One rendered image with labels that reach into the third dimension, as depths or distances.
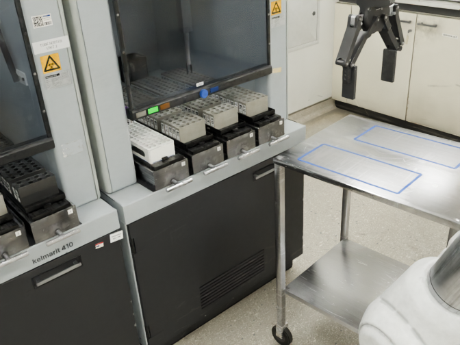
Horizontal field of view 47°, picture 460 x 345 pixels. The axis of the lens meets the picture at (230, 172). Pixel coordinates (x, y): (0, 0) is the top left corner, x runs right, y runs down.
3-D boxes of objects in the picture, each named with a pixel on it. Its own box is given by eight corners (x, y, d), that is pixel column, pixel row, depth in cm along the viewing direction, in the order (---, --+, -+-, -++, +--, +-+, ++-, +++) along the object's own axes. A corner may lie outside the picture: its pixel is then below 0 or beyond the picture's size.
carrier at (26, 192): (57, 189, 156) (52, 172, 153) (59, 192, 155) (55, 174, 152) (18, 205, 150) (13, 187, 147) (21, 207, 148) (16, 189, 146)
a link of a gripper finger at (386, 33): (366, 16, 106) (369, 10, 106) (384, 49, 114) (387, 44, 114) (382, 18, 103) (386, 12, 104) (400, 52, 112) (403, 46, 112)
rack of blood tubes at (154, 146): (105, 141, 190) (103, 125, 187) (129, 132, 195) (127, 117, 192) (150, 168, 169) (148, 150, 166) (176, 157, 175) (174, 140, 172)
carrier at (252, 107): (265, 109, 204) (264, 94, 201) (268, 109, 202) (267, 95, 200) (242, 117, 198) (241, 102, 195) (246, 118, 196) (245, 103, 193)
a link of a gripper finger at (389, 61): (382, 48, 113) (385, 48, 113) (380, 80, 116) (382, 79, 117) (395, 51, 111) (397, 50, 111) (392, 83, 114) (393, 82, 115)
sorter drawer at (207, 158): (96, 122, 224) (92, 102, 220) (124, 112, 232) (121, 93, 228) (201, 179, 174) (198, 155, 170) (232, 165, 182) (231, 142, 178)
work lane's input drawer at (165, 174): (62, 133, 216) (58, 112, 211) (93, 122, 223) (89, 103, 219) (163, 196, 166) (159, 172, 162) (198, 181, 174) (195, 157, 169)
